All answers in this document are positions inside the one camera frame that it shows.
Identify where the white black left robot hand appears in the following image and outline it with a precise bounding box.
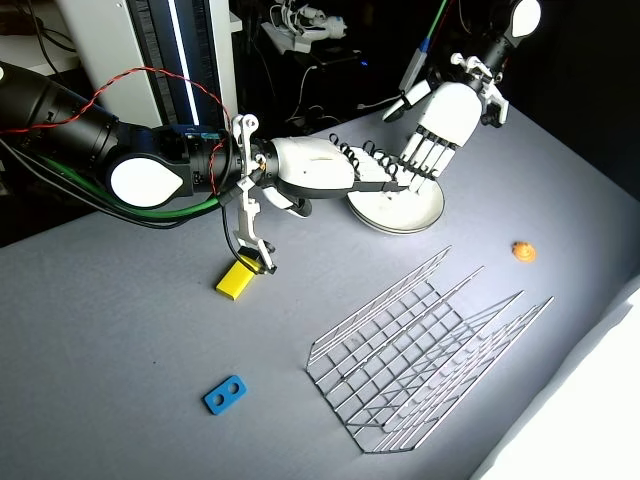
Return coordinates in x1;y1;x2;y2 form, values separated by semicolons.
382;78;484;196

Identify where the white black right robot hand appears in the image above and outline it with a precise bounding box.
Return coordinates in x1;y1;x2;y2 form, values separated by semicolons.
259;134;424;219

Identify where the grey adapter with blue plug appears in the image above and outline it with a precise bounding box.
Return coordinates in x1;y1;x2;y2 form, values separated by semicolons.
398;37;431;94

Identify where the black box with blue light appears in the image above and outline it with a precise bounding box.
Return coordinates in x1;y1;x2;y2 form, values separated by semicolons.
294;48;371;76

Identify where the white tray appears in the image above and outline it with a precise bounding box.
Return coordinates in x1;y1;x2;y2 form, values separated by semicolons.
260;19;326;55

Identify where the yellow rectangular block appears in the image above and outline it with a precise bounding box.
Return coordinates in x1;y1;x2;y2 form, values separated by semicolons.
215;257;256;302

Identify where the spare white robot hand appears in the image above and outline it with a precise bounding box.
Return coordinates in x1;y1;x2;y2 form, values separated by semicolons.
269;0;349;42

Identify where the orange swirl cookie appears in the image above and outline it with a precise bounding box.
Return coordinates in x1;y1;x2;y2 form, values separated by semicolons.
512;240;538;264

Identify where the white robot column with light strip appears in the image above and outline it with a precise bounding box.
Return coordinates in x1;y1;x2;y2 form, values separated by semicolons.
54;0;239;129

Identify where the blue block with two holes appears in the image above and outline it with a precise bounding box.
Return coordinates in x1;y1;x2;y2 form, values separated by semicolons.
201;374;249;417

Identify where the white side table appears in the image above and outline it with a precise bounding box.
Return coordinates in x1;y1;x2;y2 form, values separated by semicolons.
0;19;81;81

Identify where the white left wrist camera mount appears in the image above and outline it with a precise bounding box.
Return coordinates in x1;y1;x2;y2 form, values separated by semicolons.
449;52;511;129

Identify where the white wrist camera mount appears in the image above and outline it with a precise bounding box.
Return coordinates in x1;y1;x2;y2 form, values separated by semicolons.
449;52;511;129
219;113;279;276

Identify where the white adapter cable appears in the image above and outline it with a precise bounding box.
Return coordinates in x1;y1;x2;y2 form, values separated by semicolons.
357;89;406;111

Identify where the white background cable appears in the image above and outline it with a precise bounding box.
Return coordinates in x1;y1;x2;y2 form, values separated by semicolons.
289;63;341;126

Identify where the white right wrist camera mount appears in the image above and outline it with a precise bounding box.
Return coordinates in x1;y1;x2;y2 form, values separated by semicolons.
219;113;279;276

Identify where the thin green cable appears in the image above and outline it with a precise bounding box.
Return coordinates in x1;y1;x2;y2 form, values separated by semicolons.
424;0;451;41

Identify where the silver wire dish rack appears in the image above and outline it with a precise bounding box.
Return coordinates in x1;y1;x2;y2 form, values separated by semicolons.
304;244;555;455

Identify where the thick green sheathed cable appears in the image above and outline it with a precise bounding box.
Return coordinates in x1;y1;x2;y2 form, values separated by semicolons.
37;154;224;219

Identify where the red black twisted wire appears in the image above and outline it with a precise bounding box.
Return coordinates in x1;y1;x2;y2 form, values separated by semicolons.
0;67;236;194

